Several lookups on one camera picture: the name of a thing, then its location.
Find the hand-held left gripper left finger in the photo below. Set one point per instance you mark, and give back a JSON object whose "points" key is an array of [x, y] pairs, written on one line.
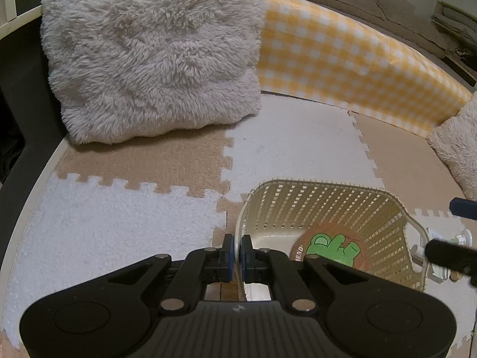
{"points": [[228, 261]]}

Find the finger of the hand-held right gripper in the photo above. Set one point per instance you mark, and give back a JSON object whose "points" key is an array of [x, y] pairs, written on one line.
{"points": [[451, 255], [464, 207]]}

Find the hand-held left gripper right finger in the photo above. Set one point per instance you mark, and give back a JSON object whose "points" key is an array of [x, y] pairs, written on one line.
{"points": [[246, 261]]}

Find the cream plastic basket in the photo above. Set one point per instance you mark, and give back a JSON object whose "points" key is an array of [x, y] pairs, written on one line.
{"points": [[335, 201]]}

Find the white foam mat tile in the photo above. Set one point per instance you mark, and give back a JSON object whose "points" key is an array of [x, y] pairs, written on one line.
{"points": [[290, 149], [111, 223], [458, 298]]}

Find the beige foam mat tile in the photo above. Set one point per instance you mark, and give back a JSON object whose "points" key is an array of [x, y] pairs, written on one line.
{"points": [[149, 160], [410, 167], [227, 216]]}

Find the cork coaster green bear print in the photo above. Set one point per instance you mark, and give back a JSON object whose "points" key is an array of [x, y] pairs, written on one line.
{"points": [[331, 250]]}

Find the yellow checkered bumper cushion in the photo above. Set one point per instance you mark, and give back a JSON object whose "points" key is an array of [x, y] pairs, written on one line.
{"points": [[335, 59]]}

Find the cream curved border strip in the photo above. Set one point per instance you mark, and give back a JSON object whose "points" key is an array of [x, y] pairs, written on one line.
{"points": [[56, 156]]}

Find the large fluffy cream cushion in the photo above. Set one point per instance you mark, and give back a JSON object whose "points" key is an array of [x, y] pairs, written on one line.
{"points": [[149, 56]]}

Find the black furniture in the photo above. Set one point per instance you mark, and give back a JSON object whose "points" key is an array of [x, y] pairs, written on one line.
{"points": [[22, 100]]}

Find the white rail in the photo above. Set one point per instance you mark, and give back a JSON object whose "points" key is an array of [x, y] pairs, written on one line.
{"points": [[18, 18]]}

